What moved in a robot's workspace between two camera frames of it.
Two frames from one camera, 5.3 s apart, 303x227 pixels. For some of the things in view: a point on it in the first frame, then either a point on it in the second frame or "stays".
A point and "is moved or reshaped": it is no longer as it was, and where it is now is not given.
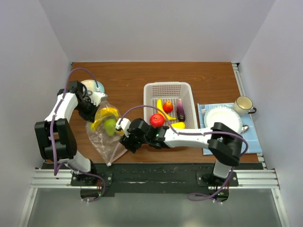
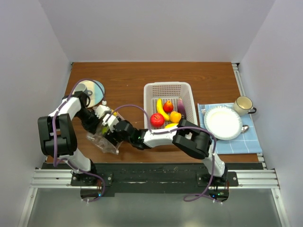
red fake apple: (156, 120) stays
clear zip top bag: (110, 147) is moved or reshaped
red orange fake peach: (168, 106) stays
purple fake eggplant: (180, 111) stays
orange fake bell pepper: (120, 133) is moved or reshaped
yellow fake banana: (159, 106) stays
